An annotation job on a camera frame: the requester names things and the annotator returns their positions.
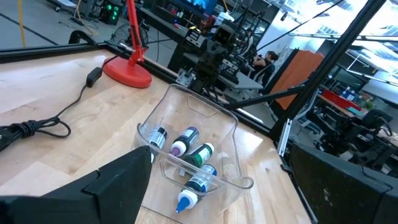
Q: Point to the large green food coloring bottle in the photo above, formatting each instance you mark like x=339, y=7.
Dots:
x=199, y=155

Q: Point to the clear plastic bin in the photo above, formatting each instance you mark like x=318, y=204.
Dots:
x=205, y=124

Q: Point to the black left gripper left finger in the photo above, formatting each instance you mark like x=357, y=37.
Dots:
x=93, y=199

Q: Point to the orange-brown partition panel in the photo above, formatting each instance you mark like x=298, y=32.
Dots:
x=298, y=77

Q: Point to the person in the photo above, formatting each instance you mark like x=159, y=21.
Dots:
x=265, y=67

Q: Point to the silver aluminium bracket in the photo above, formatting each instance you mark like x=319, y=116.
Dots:
x=284, y=137

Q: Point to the red desk lamp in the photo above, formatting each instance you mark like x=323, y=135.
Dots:
x=127, y=73

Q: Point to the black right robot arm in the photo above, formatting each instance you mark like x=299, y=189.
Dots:
x=208, y=65

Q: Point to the large purple food coloring bottle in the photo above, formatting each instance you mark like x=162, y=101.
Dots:
x=185, y=140

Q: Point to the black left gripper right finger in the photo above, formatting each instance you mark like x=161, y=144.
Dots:
x=342, y=193

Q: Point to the large blue food coloring bottle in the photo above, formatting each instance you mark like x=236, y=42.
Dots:
x=199, y=182

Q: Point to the large black food coloring bottle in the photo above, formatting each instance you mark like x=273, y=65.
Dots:
x=157, y=138

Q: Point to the black computer case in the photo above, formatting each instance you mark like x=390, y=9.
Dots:
x=111, y=12

